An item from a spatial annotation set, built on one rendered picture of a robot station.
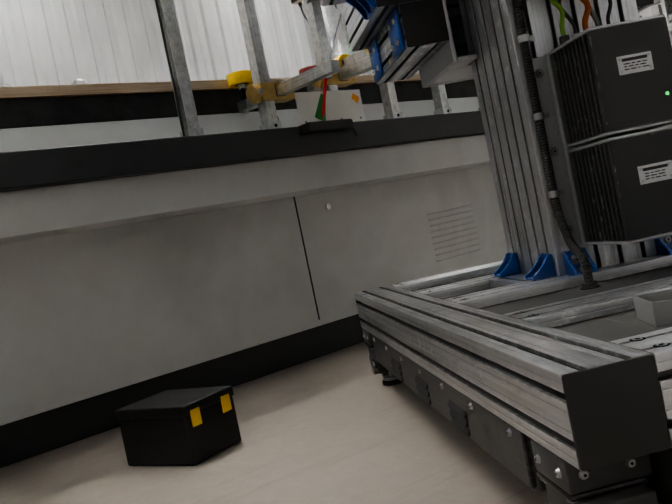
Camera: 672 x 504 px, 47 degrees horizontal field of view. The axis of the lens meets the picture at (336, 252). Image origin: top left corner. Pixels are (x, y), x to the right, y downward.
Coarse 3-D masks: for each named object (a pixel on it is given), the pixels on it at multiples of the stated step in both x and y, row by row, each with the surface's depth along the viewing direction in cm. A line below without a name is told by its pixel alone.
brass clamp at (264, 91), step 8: (248, 88) 215; (256, 88) 214; (264, 88) 215; (272, 88) 217; (248, 96) 216; (256, 96) 214; (264, 96) 215; (272, 96) 217; (280, 96) 218; (288, 96) 220
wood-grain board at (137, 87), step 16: (208, 80) 229; (224, 80) 233; (272, 80) 244; (368, 80) 272; (400, 80) 283; (416, 80) 289; (0, 96) 189; (16, 96) 192; (32, 96) 194; (48, 96) 197; (64, 96) 201
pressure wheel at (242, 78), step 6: (234, 72) 228; (240, 72) 228; (246, 72) 228; (228, 78) 229; (234, 78) 228; (240, 78) 228; (246, 78) 228; (228, 84) 230; (234, 84) 229; (240, 84) 230; (246, 84) 234
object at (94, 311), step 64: (0, 128) 190; (64, 128) 200; (128, 128) 212; (256, 128) 240; (320, 192) 254; (384, 192) 273; (448, 192) 295; (0, 256) 186; (64, 256) 196; (128, 256) 208; (192, 256) 220; (256, 256) 235; (320, 256) 251; (384, 256) 270; (448, 256) 291; (0, 320) 185; (64, 320) 195; (128, 320) 206; (192, 320) 218; (256, 320) 232; (320, 320) 248; (0, 384) 183; (64, 384) 193; (128, 384) 204; (192, 384) 219; (0, 448) 184
